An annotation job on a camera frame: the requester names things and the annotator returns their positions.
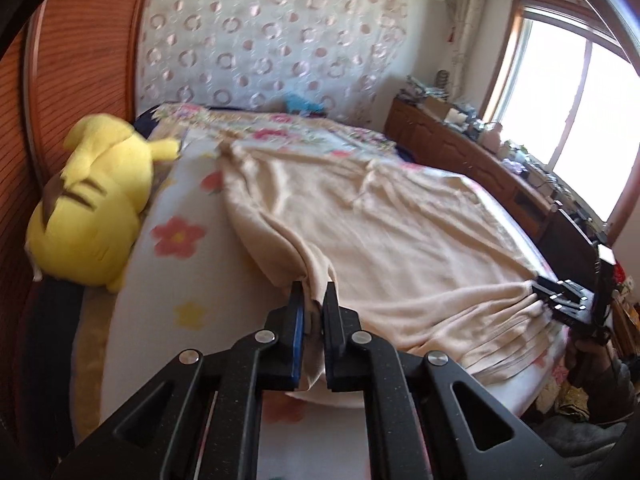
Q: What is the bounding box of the beige t-shirt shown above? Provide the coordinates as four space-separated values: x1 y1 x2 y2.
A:
220 141 565 385

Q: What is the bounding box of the person's right hand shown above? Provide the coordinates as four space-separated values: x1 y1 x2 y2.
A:
564 332 613 387

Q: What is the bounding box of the white strawberry flower bedsheet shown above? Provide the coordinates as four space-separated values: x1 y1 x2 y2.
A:
98 131 572 480

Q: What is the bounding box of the white plastic bottle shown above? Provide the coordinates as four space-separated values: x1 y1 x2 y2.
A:
480 122 502 154

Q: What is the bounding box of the blue tissue box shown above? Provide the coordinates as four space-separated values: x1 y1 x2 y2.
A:
284 93 326 117

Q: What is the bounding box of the floral peony quilt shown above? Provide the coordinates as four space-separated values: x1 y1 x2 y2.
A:
139 103 398 158

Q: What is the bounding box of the brown wooden cabinet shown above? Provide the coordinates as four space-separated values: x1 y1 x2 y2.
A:
384 99 563 240

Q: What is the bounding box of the yellow plush toy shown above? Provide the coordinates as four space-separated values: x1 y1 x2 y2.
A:
25 114 180 292

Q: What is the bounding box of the cardboard box on cabinet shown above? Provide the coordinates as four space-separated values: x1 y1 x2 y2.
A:
422 96 452 122

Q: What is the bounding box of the stack of folded papers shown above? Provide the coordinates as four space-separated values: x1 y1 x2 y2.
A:
398 75 448 102

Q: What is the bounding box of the circle pattern sheer curtain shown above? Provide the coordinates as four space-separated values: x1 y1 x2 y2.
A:
136 0 431 128

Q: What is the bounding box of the cream side curtain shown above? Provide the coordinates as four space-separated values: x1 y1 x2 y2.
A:
449 0 485 101

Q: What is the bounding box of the brown slatted wardrobe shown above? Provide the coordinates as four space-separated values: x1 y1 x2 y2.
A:
1 0 144 469

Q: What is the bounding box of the window with brown frame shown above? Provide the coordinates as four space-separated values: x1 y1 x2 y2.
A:
483 0 639 243

